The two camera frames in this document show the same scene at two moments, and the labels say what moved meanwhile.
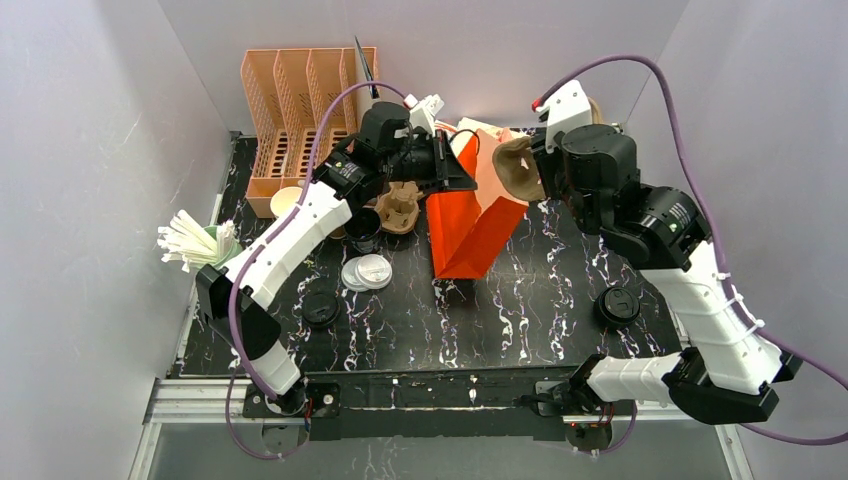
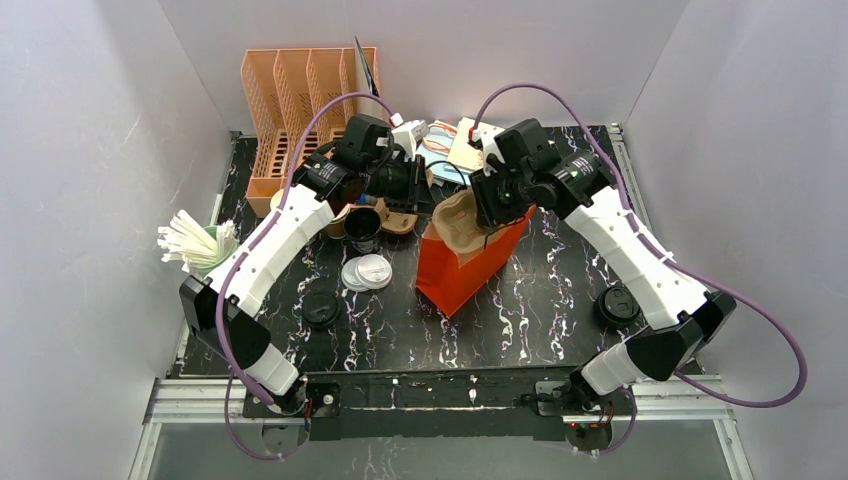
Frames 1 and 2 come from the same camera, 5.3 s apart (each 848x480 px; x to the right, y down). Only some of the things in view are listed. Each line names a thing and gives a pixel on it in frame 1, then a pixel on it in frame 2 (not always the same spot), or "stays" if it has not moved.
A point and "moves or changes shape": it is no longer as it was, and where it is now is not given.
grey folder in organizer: (373, 92) stays
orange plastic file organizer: (290, 90) stays
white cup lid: (373, 271) stays
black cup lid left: (320, 309) stays
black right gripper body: (542, 168) to (488, 208)
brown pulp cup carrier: (398, 208) stays
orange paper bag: (468, 226) moves or changes shape
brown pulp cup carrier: (517, 169) moves or changes shape
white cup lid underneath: (348, 276) stays
